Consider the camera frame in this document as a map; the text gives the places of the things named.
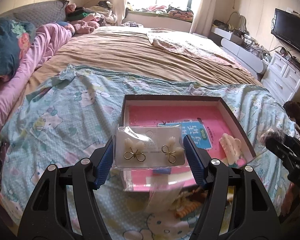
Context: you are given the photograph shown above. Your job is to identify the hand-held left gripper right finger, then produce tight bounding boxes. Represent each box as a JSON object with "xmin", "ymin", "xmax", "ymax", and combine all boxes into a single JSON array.
[{"xmin": 183, "ymin": 134, "xmax": 283, "ymax": 240}]

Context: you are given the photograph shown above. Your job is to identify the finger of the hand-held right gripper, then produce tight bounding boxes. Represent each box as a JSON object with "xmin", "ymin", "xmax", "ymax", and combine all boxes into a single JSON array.
[{"xmin": 266, "ymin": 137, "xmax": 297, "ymax": 163}]

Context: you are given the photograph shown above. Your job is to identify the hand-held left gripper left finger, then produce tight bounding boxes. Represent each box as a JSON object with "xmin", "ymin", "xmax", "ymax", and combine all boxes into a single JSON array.
[{"xmin": 17, "ymin": 138, "xmax": 114, "ymax": 240}]

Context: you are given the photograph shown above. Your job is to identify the dark plastic bag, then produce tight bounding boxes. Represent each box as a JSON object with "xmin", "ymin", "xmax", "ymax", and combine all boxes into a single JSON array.
[{"xmin": 262, "ymin": 128, "xmax": 287, "ymax": 143}]

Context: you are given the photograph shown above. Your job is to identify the earring card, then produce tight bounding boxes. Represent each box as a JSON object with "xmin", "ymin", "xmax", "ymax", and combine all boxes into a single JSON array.
[{"xmin": 112, "ymin": 124, "xmax": 187, "ymax": 170}]

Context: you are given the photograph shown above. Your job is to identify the orange twisted hair clip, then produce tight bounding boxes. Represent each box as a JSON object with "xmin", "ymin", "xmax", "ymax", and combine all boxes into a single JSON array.
[{"xmin": 174, "ymin": 200, "xmax": 203, "ymax": 218}]

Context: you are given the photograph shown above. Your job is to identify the cardboard box pink inside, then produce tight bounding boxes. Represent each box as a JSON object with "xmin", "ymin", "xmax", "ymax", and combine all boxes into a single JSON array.
[{"xmin": 121, "ymin": 94, "xmax": 257, "ymax": 192}]

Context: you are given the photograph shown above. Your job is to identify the white pink hair clip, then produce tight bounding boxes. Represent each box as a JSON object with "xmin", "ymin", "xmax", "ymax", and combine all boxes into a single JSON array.
[{"xmin": 219, "ymin": 133, "xmax": 242, "ymax": 167}]

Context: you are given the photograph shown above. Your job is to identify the dark brown furry item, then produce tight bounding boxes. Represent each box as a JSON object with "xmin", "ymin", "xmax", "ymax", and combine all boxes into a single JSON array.
[{"xmin": 282, "ymin": 101, "xmax": 300, "ymax": 133}]

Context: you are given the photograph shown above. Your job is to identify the clear plastic bag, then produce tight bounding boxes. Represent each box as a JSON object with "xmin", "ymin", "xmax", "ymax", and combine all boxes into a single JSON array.
[{"xmin": 146, "ymin": 180, "xmax": 188, "ymax": 214}]

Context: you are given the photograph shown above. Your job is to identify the cartoon cat printed blanket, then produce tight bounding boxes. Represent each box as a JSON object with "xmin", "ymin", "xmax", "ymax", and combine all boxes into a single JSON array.
[{"xmin": 0, "ymin": 64, "xmax": 300, "ymax": 240}]

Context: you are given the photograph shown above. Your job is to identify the pink printed booklet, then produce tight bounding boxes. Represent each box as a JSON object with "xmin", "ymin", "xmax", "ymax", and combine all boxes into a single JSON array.
[{"xmin": 128, "ymin": 104, "xmax": 238, "ymax": 192}]

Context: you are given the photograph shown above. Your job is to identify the white drawer cabinet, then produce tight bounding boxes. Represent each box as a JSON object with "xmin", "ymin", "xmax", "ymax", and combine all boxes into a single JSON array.
[{"xmin": 261, "ymin": 52, "xmax": 300, "ymax": 105}]

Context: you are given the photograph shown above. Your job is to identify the white grey dressing table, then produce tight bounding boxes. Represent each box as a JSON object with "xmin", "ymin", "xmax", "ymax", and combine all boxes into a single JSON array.
[{"xmin": 210, "ymin": 26, "xmax": 269, "ymax": 74}]

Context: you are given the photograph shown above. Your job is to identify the tan bed sheet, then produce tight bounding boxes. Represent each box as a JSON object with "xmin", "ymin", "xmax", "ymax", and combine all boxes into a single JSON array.
[{"xmin": 25, "ymin": 26, "xmax": 264, "ymax": 100}]

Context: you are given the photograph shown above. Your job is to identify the small floral blanket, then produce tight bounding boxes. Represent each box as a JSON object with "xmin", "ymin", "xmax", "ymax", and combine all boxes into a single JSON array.
[{"xmin": 146, "ymin": 29, "xmax": 243, "ymax": 68}]

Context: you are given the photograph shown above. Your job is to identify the black television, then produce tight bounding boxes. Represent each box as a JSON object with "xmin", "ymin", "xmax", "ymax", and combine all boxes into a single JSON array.
[{"xmin": 271, "ymin": 8, "xmax": 300, "ymax": 58}]

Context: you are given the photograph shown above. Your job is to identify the pink quilt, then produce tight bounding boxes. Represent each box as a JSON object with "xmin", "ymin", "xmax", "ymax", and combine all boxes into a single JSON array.
[{"xmin": 0, "ymin": 22, "xmax": 74, "ymax": 140}]

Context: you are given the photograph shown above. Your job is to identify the vanity mirror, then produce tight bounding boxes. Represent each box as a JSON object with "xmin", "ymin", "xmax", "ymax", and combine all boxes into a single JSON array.
[{"xmin": 227, "ymin": 11, "xmax": 248, "ymax": 32}]

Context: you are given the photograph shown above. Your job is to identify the pink plush toy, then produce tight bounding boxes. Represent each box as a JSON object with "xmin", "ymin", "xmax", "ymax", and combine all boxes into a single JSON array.
[{"xmin": 71, "ymin": 20, "xmax": 100, "ymax": 35}]

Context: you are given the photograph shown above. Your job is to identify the pile of clothes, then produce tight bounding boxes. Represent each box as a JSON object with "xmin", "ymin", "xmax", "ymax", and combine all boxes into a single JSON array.
[{"xmin": 66, "ymin": 4, "xmax": 118, "ymax": 28}]

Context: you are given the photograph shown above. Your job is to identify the clothes on window sill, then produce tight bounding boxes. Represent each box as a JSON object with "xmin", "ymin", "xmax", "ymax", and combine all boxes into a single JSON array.
[{"xmin": 129, "ymin": 4, "xmax": 194, "ymax": 18}]

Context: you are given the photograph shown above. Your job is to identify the blue floral pillow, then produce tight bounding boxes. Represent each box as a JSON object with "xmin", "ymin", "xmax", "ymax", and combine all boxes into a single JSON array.
[{"xmin": 0, "ymin": 19, "xmax": 37, "ymax": 77}]

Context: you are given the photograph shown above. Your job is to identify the cream curtain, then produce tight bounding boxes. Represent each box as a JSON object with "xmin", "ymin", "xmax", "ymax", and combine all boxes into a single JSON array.
[
  {"xmin": 190, "ymin": 0, "xmax": 217, "ymax": 34},
  {"xmin": 107, "ymin": 0, "xmax": 129, "ymax": 25}
]

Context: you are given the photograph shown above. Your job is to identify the grey quilted headboard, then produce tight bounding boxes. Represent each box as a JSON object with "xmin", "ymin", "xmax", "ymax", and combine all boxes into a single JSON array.
[{"xmin": 0, "ymin": 0, "xmax": 69, "ymax": 30}]

